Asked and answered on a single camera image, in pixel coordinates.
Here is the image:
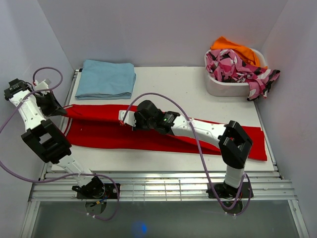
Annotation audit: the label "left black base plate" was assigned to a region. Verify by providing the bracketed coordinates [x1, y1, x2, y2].
[72, 183, 121, 200]

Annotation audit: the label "white plastic basket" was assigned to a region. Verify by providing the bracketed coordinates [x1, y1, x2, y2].
[204, 47, 269, 97]

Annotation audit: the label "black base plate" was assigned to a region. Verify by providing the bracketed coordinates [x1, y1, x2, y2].
[206, 182, 254, 199]
[72, 183, 121, 200]

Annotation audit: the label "orange garment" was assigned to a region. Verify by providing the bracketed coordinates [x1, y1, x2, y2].
[210, 36, 267, 68]

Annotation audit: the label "purple cable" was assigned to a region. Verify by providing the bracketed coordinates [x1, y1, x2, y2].
[0, 66, 121, 222]
[120, 92, 254, 217]

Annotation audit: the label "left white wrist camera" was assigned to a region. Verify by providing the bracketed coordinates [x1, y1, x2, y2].
[33, 79, 51, 91]

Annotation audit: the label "pink camouflage trousers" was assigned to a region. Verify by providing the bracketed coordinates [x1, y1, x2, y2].
[205, 48, 281, 101]

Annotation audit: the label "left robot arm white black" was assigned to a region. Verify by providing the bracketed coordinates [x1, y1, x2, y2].
[4, 79, 106, 198]

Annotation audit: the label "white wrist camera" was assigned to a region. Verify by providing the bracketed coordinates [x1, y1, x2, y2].
[118, 110, 136, 127]
[33, 79, 51, 91]

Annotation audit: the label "aluminium rail frame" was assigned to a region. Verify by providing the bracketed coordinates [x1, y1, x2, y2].
[21, 67, 310, 238]

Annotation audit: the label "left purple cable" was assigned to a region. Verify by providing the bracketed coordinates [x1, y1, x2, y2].
[0, 66, 121, 222]

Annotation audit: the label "red trousers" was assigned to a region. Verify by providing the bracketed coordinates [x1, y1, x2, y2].
[61, 103, 268, 162]

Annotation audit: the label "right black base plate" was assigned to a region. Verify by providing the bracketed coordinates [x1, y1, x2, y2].
[206, 182, 254, 199]

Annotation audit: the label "folded light blue trousers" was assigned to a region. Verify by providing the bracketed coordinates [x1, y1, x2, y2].
[75, 59, 136, 100]

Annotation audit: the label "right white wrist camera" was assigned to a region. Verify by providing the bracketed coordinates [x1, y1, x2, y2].
[118, 110, 136, 127]

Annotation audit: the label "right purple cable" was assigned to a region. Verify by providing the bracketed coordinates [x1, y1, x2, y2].
[120, 92, 254, 217]

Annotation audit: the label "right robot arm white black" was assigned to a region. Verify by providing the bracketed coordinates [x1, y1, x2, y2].
[127, 100, 253, 198]

